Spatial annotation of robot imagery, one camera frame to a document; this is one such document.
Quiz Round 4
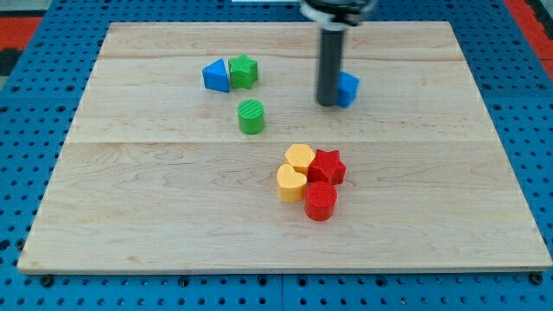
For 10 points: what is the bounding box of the blue triangle block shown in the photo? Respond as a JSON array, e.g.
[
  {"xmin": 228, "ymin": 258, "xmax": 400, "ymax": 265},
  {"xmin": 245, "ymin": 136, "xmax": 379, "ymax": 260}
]
[{"xmin": 202, "ymin": 59, "xmax": 230, "ymax": 92}]

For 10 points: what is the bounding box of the yellow hexagon block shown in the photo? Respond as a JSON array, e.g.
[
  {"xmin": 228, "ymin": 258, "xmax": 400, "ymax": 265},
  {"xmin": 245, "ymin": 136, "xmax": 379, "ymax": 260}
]
[{"xmin": 284, "ymin": 143, "xmax": 315, "ymax": 175}]

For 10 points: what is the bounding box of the red star block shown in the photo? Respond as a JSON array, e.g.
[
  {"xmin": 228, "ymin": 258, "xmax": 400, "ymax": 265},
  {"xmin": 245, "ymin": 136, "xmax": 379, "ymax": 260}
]
[{"xmin": 308, "ymin": 149, "xmax": 346, "ymax": 185}]

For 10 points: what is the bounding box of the red cylinder block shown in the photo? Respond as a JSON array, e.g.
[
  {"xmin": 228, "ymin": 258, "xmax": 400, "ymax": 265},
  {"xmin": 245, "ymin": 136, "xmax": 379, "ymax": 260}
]
[{"xmin": 304, "ymin": 181, "xmax": 337, "ymax": 221}]

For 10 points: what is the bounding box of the green star block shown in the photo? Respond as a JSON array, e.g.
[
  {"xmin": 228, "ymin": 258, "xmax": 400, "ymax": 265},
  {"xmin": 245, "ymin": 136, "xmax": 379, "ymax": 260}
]
[{"xmin": 228, "ymin": 54, "xmax": 258, "ymax": 90}]

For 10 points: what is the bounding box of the yellow heart block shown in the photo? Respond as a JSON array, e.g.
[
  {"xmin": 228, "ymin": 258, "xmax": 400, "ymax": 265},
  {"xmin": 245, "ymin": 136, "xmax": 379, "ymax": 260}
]
[{"xmin": 276, "ymin": 164, "xmax": 308, "ymax": 203}]

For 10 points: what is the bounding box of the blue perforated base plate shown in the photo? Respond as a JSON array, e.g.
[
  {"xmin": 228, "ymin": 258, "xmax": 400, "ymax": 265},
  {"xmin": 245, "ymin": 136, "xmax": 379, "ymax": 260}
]
[{"xmin": 1, "ymin": 1, "xmax": 552, "ymax": 310}]

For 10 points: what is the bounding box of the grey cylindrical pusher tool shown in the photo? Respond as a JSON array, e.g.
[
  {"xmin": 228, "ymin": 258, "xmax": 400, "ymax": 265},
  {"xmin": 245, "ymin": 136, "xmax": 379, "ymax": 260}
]
[{"xmin": 316, "ymin": 29, "xmax": 346, "ymax": 106}]

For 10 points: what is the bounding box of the green cylinder block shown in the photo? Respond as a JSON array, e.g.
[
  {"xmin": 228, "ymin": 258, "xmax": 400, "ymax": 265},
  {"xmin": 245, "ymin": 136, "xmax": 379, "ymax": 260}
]
[{"xmin": 237, "ymin": 99, "xmax": 264, "ymax": 135}]

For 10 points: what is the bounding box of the blue cube block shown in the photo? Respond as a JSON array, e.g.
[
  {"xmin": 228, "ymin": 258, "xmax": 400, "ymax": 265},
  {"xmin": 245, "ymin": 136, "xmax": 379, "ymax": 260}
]
[{"xmin": 337, "ymin": 72, "xmax": 359, "ymax": 108}]

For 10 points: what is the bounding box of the wooden board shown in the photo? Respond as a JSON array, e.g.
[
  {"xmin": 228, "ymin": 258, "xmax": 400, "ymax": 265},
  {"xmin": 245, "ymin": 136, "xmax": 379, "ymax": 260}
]
[{"xmin": 18, "ymin": 22, "xmax": 552, "ymax": 275}]

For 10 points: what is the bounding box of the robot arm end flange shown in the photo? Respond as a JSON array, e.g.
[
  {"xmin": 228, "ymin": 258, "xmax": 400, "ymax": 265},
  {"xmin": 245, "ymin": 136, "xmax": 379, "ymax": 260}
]
[{"xmin": 299, "ymin": 0, "xmax": 378, "ymax": 31}]

